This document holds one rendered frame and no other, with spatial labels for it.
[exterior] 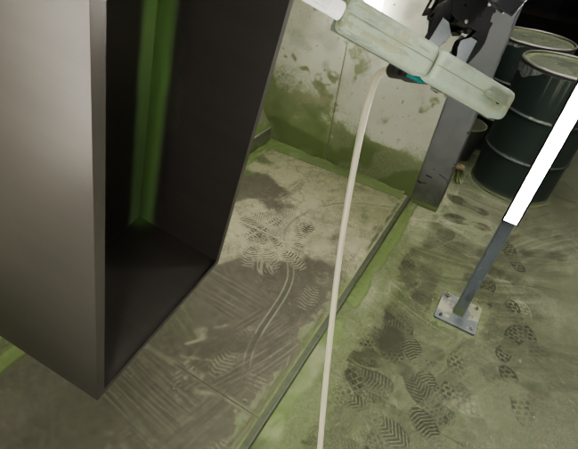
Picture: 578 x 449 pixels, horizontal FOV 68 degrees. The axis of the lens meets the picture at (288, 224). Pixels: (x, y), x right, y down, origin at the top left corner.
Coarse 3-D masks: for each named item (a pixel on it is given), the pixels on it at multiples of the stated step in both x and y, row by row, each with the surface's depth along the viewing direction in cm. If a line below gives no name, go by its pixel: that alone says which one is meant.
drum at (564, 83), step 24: (528, 72) 262; (552, 72) 249; (528, 96) 265; (552, 96) 255; (504, 120) 284; (528, 120) 269; (552, 120) 261; (504, 144) 286; (528, 144) 275; (576, 144) 273; (480, 168) 310; (504, 168) 291; (528, 168) 282; (552, 168) 280; (504, 192) 298
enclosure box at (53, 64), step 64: (0, 0) 50; (64, 0) 46; (128, 0) 99; (192, 0) 104; (256, 0) 98; (0, 64) 56; (64, 64) 51; (128, 64) 111; (192, 64) 114; (256, 64) 107; (0, 128) 63; (64, 128) 57; (128, 128) 125; (192, 128) 127; (0, 192) 74; (64, 192) 66; (128, 192) 144; (192, 192) 142; (0, 256) 88; (64, 256) 77; (128, 256) 147; (192, 256) 155; (0, 320) 109; (64, 320) 92; (128, 320) 131
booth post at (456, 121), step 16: (496, 16) 209; (512, 16) 206; (496, 32) 212; (496, 48) 216; (480, 64) 223; (496, 64) 219; (448, 96) 239; (448, 112) 243; (464, 112) 239; (448, 128) 248; (464, 128) 243; (432, 144) 258; (448, 144) 253; (464, 144) 257; (432, 160) 263; (448, 160) 258; (432, 176) 268; (448, 176) 263; (416, 192) 279; (432, 192) 273; (432, 208) 279
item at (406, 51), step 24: (312, 0) 56; (336, 0) 57; (360, 0) 57; (336, 24) 59; (360, 24) 58; (384, 24) 58; (384, 48) 60; (408, 48) 60; (432, 48) 61; (408, 72) 64; (432, 72) 63; (456, 72) 63; (480, 72) 64; (456, 96) 65; (480, 96) 65; (504, 96) 66
